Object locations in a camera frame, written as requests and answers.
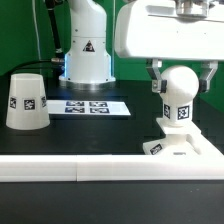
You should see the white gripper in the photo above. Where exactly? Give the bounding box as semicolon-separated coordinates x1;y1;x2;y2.
115;0;224;93

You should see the white lamp bulb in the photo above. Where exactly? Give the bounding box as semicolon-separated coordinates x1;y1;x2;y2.
160;65;199;127

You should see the white lamp base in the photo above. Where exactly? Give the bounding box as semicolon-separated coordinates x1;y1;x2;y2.
143;118;201;156

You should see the white lamp shade cone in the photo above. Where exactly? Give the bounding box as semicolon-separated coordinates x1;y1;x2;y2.
6;73;50;130

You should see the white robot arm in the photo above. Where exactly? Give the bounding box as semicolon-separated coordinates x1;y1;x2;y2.
60;0;224;93

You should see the white marker sheet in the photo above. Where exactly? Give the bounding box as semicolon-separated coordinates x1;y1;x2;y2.
47;100;130;116

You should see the white L-shaped fence wall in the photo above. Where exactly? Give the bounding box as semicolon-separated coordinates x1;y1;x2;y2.
0;134;224;182

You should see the black cable hose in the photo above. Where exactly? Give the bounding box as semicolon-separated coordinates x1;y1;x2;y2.
6;0;67;79

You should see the thin white cable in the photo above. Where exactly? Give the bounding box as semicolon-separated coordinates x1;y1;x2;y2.
31;0;42;62

